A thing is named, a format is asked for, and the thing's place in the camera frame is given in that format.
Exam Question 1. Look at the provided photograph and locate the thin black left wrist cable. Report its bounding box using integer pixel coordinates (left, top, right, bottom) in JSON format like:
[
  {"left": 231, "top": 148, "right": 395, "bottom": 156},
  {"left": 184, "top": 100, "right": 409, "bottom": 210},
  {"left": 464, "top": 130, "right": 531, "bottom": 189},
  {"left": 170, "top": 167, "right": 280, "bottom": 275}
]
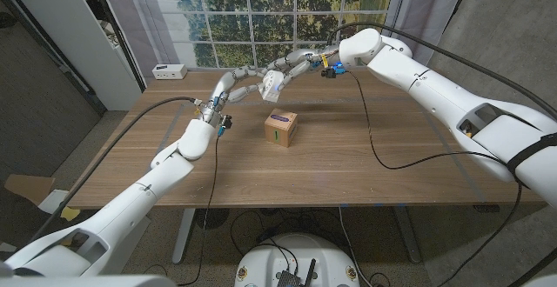
[{"left": 176, "top": 132, "right": 223, "bottom": 287}]

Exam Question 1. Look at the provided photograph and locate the yellow paper scrap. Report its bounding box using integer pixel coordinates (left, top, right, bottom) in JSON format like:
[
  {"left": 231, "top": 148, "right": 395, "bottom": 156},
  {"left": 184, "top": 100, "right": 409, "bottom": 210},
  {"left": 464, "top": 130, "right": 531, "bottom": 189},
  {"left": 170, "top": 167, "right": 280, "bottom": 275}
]
[{"left": 60, "top": 206, "right": 82, "bottom": 222}]

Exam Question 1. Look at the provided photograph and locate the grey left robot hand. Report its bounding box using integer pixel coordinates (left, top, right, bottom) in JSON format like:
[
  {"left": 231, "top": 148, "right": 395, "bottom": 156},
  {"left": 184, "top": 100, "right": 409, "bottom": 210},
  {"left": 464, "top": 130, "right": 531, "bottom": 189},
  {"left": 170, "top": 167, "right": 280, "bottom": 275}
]
[{"left": 199, "top": 64, "right": 269, "bottom": 126}]

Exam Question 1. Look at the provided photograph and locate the printed window backdrop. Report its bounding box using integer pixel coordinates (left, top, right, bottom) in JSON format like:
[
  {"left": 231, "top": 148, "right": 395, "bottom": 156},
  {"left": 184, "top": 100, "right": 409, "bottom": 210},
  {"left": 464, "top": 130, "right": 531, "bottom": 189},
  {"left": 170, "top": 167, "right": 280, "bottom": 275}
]
[{"left": 93, "top": 0, "right": 473, "bottom": 79}]

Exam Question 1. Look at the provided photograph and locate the black module with antenna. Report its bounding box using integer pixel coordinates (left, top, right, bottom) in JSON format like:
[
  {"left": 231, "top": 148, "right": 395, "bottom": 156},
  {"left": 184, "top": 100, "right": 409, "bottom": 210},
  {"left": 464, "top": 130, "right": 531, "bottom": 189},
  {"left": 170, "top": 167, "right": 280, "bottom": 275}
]
[{"left": 276, "top": 258, "right": 317, "bottom": 287}]

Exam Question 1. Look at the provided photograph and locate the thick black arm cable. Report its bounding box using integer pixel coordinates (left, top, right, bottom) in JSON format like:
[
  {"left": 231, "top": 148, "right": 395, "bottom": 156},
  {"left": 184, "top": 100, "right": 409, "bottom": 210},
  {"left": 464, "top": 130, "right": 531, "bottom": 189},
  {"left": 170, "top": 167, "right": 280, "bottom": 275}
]
[
  {"left": 325, "top": 21, "right": 557, "bottom": 121},
  {"left": 28, "top": 96, "right": 199, "bottom": 244}
]

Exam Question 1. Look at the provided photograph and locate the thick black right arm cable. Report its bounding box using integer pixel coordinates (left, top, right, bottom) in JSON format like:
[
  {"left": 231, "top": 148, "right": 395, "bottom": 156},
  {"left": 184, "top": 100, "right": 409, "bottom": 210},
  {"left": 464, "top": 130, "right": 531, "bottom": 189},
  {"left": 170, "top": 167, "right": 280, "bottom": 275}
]
[{"left": 325, "top": 21, "right": 557, "bottom": 121}]

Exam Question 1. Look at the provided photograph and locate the white floor cable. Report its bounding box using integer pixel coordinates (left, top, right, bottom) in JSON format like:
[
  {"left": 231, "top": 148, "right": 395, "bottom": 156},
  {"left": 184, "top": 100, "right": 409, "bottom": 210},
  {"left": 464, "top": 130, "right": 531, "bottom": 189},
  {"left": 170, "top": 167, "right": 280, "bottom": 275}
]
[{"left": 338, "top": 206, "right": 363, "bottom": 287}]

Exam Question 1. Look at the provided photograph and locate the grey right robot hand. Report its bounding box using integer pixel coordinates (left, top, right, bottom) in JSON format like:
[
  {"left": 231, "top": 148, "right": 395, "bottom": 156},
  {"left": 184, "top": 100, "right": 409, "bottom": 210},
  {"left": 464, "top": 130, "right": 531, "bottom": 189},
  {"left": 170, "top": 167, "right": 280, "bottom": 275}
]
[{"left": 265, "top": 45, "right": 343, "bottom": 92}]

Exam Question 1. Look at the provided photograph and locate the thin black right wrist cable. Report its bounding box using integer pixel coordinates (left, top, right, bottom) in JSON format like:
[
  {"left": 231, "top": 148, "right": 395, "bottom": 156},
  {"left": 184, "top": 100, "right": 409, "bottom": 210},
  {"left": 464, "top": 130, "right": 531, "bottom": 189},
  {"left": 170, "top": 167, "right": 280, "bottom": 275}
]
[{"left": 346, "top": 70, "right": 523, "bottom": 287}]

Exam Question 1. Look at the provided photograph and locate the white kitchen timer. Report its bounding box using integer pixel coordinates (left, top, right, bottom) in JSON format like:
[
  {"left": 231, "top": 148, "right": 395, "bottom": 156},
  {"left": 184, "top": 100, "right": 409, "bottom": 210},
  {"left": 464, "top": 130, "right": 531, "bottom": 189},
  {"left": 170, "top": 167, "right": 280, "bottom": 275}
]
[{"left": 259, "top": 70, "right": 286, "bottom": 103}]

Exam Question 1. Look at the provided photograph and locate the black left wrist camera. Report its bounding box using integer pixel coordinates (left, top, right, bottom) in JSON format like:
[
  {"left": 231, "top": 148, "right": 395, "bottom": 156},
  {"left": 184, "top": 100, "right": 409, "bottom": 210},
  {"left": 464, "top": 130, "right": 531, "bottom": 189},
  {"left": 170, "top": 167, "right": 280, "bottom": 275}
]
[{"left": 215, "top": 113, "right": 234, "bottom": 138}]

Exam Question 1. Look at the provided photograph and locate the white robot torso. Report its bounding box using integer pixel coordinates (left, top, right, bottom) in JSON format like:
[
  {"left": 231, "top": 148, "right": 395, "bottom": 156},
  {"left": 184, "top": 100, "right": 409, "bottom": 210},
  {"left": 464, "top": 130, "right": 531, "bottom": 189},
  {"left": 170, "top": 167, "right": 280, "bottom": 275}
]
[{"left": 234, "top": 233, "right": 361, "bottom": 287}]

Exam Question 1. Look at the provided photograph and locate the white cabinet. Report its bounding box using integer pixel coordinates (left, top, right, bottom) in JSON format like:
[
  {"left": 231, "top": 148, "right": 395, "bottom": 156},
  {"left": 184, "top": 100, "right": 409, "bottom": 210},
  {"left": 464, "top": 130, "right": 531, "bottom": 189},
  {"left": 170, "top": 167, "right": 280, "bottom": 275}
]
[{"left": 0, "top": 0, "right": 144, "bottom": 112}]

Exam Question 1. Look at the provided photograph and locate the white power strip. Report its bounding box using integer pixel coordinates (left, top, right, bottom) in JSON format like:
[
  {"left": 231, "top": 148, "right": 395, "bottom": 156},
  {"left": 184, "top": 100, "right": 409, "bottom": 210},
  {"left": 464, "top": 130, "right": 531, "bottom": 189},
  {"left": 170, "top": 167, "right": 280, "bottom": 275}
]
[{"left": 151, "top": 63, "right": 189, "bottom": 81}]

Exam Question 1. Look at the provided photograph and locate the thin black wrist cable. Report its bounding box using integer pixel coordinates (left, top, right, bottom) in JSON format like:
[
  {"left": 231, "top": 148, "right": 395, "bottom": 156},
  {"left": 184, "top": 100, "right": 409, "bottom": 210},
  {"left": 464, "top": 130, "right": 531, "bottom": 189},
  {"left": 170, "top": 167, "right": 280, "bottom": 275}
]
[
  {"left": 176, "top": 132, "right": 223, "bottom": 287},
  {"left": 346, "top": 70, "right": 523, "bottom": 287}
]

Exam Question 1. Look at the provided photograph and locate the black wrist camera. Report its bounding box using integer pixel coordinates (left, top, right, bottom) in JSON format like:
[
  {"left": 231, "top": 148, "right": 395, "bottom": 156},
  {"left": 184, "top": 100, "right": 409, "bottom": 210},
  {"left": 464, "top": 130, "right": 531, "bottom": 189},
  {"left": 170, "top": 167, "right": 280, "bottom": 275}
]
[
  {"left": 320, "top": 63, "right": 347, "bottom": 79},
  {"left": 215, "top": 113, "right": 234, "bottom": 138}
]

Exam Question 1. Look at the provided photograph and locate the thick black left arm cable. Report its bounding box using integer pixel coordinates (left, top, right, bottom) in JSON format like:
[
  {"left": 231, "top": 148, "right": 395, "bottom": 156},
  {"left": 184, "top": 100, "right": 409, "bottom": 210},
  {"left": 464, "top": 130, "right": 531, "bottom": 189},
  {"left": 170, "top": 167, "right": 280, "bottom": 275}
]
[{"left": 28, "top": 96, "right": 199, "bottom": 244}]

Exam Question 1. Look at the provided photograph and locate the small wooden box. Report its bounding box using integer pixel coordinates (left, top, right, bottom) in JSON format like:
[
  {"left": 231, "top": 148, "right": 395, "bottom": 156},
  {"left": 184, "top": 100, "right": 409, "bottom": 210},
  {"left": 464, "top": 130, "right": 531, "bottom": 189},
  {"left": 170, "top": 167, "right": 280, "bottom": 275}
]
[{"left": 264, "top": 108, "right": 299, "bottom": 149}]

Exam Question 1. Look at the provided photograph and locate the black arm strap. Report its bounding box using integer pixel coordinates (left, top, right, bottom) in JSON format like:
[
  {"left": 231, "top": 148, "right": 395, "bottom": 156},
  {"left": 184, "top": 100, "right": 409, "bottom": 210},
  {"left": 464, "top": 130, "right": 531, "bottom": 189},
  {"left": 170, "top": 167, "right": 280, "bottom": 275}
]
[{"left": 507, "top": 132, "right": 557, "bottom": 188}]

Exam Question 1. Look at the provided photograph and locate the white table leg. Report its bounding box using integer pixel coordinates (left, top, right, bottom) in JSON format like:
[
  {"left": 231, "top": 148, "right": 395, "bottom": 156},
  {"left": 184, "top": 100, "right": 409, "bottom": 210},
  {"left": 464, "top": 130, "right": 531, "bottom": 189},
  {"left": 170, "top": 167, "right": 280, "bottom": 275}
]
[
  {"left": 171, "top": 208, "right": 197, "bottom": 265},
  {"left": 391, "top": 206, "right": 423, "bottom": 264}
]

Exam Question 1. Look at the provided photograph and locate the brown cardboard sheet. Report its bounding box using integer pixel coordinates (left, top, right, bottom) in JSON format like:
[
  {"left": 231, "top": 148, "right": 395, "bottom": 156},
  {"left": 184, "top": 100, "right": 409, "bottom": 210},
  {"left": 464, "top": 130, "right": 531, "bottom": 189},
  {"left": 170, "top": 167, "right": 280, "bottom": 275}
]
[{"left": 3, "top": 173, "right": 57, "bottom": 205}]

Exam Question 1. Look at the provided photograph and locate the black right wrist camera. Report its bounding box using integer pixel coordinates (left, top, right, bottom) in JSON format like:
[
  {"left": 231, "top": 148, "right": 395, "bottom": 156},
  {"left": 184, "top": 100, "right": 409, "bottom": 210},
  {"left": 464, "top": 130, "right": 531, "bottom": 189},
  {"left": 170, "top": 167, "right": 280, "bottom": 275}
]
[{"left": 320, "top": 63, "right": 347, "bottom": 79}]

